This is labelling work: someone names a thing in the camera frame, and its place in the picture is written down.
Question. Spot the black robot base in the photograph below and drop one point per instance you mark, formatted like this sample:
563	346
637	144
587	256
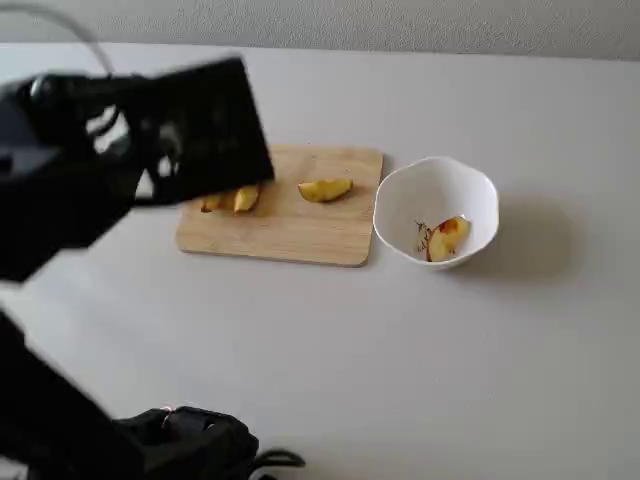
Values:
190	445

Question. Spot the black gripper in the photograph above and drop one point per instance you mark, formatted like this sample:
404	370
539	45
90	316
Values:
150	177

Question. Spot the yellow apple slice red skin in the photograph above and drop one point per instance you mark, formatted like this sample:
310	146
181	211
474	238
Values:
212	201
325	191
245	200
447	237

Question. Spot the light wooden cutting board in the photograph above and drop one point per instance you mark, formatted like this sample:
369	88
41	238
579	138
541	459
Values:
300	235

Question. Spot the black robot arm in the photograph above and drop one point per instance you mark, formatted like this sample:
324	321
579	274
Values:
50	200

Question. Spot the white ceramic bowl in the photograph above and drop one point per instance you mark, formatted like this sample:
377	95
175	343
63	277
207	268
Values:
440	190

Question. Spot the thin dark apple scrap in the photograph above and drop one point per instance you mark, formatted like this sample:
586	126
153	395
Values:
422	231

